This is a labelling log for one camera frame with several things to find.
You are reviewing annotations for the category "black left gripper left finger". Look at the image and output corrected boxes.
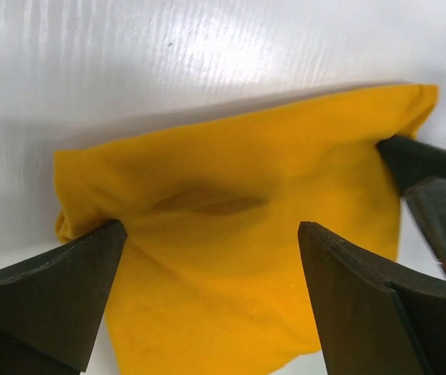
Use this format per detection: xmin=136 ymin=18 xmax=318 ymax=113
xmin=0 ymin=220 xmax=127 ymax=374

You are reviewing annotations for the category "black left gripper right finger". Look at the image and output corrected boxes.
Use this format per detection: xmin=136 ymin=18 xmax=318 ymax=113
xmin=298 ymin=222 xmax=446 ymax=374

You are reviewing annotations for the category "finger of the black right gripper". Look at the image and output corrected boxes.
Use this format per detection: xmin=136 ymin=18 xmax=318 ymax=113
xmin=376 ymin=136 xmax=446 ymax=274

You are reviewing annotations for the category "yellow t shirt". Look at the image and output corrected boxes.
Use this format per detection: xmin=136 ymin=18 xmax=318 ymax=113
xmin=54 ymin=84 xmax=439 ymax=374

